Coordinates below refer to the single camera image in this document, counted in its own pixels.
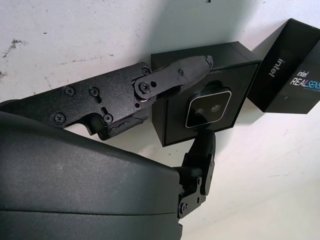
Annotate black camera box base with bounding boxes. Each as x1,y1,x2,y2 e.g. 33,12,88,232
150,41,263,148

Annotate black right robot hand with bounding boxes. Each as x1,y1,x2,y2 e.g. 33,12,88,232
0,55,217,240

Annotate black RealSense box lid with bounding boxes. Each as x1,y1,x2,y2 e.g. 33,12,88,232
246,17,320,115

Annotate small silver depth camera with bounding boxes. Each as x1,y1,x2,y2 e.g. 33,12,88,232
185,81,232,129

